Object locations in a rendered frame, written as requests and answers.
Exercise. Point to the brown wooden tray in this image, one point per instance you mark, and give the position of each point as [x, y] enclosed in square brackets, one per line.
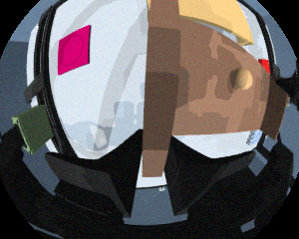
[194, 64]

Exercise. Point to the red rectangular block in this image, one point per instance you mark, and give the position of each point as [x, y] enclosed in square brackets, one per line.
[265, 64]

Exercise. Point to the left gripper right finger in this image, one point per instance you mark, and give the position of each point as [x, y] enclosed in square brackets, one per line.
[189, 174]

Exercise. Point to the tan ball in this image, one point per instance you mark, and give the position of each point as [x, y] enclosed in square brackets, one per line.
[242, 78]

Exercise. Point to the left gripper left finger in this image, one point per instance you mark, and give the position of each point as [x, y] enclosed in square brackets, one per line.
[115, 174]

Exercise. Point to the tan wooden shelf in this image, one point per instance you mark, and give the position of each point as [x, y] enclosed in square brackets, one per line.
[223, 14]

